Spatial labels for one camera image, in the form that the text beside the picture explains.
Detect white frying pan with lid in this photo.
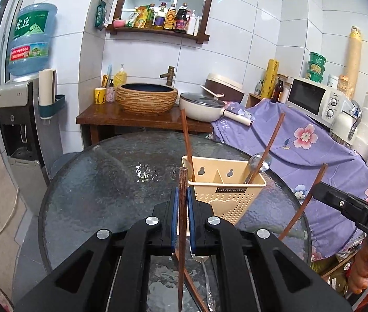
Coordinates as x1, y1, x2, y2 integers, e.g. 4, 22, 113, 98
179, 92, 252, 126

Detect cream plastic utensil holder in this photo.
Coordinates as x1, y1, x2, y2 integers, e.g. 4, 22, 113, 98
182, 156, 267, 225

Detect green instant noodle cups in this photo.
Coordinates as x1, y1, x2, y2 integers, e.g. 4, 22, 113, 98
305, 52, 326, 83

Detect brown rice cooker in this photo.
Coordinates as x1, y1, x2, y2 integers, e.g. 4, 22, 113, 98
202, 73, 244, 103

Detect white microwave oven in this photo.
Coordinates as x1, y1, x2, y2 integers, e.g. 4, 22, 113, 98
286, 77, 353, 128

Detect brown wooden counter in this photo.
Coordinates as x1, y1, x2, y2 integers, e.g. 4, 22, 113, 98
75, 101, 216, 147

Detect steel ladle wooden handle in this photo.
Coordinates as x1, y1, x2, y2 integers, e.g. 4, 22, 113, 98
244, 152, 273, 184

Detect white electric kettle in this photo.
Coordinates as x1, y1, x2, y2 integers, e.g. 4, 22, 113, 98
330, 100, 362, 148

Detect yellow soap bottle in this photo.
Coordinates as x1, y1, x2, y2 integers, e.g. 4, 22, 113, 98
113, 64, 127, 88

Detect blue water jug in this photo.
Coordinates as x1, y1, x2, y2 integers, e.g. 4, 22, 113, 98
7, 3, 58, 77

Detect yellow mug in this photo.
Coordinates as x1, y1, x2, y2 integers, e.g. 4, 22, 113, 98
94, 87, 106, 105

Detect tall paper cup stack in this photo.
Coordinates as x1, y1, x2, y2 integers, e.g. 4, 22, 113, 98
345, 25, 362, 99

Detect wooden framed wall shelf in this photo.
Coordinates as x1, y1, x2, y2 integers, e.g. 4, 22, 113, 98
106, 0, 213, 44

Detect water dispenser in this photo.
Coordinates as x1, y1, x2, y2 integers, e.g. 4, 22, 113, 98
0, 75, 63, 215

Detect small metal spoon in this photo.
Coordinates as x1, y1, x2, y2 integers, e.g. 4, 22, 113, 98
190, 247, 216, 312

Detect person's right hand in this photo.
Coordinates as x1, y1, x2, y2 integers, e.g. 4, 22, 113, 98
348, 237, 368, 294

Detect paper cup dispenser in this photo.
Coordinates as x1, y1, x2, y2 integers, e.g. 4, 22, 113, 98
38, 69, 65, 120

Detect yellow wrap roll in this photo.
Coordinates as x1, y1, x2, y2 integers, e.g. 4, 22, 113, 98
261, 59, 280, 99

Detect purple floral cloth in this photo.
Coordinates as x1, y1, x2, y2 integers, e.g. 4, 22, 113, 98
212, 100, 368, 260

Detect green hanging packet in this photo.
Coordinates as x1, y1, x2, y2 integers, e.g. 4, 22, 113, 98
95, 0, 106, 31

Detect woven basin sink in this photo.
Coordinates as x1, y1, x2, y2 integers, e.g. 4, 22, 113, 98
116, 83, 178, 115

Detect dark glass bottle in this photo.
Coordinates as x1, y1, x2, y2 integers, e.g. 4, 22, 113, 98
271, 78, 284, 103

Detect brown wooden chopstick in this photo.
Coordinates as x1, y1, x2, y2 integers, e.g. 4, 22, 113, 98
180, 108, 195, 183
176, 167, 188, 312
173, 249, 208, 312
249, 113, 285, 184
278, 162, 329, 241

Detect bronze faucet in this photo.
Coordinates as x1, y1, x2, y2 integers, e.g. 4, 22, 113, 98
159, 66, 175, 87

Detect dark soy sauce bottle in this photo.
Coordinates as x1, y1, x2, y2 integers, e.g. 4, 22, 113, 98
173, 2, 188, 33

